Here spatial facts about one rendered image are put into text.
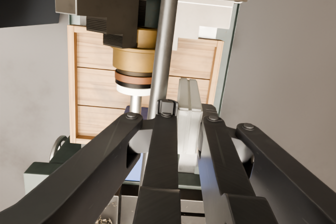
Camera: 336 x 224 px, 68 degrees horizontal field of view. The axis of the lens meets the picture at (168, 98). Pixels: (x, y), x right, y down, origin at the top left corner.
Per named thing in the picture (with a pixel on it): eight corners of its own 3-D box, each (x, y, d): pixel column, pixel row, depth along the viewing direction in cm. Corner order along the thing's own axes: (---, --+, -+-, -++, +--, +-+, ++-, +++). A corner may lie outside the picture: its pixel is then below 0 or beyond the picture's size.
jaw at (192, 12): (163, -31, 34) (249, -23, 34) (166, -26, 39) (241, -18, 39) (157, 49, 38) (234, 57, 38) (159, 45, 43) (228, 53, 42)
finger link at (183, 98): (184, 155, 15) (172, 154, 15) (184, 111, 22) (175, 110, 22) (190, 109, 14) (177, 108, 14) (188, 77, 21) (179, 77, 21)
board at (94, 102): (73, 24, 60) (66, 24, 56) (220, 39, 61) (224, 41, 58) (75, 135, 69) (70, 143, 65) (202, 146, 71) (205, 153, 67)
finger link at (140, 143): (172, 159, 13) (117, 153, 13) (175, 120, 18) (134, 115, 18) (175, 134, 13) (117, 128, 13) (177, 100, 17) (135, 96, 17)
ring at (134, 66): (104, 25, 35) (103, 87, 38) (170, 32, 35) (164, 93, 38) (116, 23, 44) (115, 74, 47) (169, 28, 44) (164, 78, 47)
